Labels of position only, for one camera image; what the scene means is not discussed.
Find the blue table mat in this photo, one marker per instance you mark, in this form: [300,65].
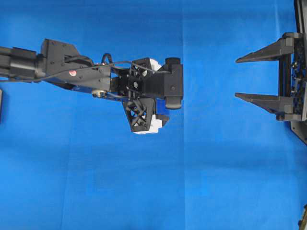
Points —
[68,161]

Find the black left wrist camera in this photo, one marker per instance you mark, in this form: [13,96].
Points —
[168,84]

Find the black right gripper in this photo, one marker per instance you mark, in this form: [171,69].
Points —
[291,50]

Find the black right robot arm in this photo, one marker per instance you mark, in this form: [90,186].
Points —
[298,127]

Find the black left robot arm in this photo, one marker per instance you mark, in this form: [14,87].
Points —
[61,64]

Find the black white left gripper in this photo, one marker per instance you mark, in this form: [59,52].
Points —
[140,109]

